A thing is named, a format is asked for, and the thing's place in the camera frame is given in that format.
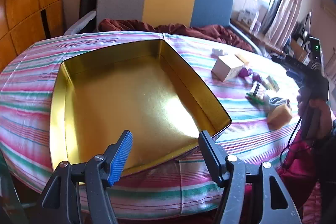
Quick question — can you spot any gold tin box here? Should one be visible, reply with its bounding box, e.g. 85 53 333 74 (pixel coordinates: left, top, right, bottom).
49 39 232 177

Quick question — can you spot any striped tablecloth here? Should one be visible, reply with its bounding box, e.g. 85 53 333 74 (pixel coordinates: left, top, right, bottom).
0 30 309 220

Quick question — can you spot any green snack packet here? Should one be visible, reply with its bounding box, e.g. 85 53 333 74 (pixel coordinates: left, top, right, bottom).
246 93 265 105

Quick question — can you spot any white grey cloth roll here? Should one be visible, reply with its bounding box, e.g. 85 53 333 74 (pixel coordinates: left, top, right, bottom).
269 97 289 107

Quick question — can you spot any wooden wardrobe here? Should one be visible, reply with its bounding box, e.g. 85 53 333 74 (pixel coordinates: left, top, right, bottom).
0 0 66 72

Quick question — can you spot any dark red cloth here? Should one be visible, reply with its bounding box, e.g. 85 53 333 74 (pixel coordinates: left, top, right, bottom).
98 19 254 52

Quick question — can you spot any black cable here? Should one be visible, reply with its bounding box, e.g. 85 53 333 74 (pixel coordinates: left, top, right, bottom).
280 119 305 169

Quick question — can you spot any yellow packet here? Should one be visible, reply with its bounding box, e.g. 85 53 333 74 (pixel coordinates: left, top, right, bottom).
234 53 250 65

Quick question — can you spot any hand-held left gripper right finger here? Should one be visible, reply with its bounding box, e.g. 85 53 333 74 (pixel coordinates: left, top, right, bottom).
199 130 302 224

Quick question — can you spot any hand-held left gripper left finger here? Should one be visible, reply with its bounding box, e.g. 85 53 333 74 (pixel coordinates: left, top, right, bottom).
34 130 133 224

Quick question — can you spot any red quilted clothing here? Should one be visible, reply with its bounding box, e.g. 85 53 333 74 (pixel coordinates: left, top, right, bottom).
278 132 323 214

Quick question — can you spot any white cardboard box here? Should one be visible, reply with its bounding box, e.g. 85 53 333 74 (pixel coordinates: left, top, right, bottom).
211 55 244 82

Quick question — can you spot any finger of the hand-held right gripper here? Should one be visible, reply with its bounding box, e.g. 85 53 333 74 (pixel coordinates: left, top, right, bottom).
286 70 306 86
272 55 315 72

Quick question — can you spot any person's right hand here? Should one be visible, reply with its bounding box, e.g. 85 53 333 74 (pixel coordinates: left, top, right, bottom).
308 98 334 139

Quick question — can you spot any packet with dark label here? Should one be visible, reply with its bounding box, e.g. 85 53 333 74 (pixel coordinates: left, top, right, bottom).
249 82 266 98

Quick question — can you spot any yellow sponge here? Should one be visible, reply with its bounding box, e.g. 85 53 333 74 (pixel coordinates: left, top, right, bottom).
267 103 293 130

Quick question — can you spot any person's right forearm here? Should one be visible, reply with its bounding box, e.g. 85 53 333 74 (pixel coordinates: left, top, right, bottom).
314 122 336 188

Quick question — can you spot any white box with print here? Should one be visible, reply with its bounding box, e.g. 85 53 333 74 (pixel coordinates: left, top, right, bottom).
238 10 259 28

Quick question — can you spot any wooden desk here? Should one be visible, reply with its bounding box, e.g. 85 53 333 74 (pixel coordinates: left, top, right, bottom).
231 18 284 54

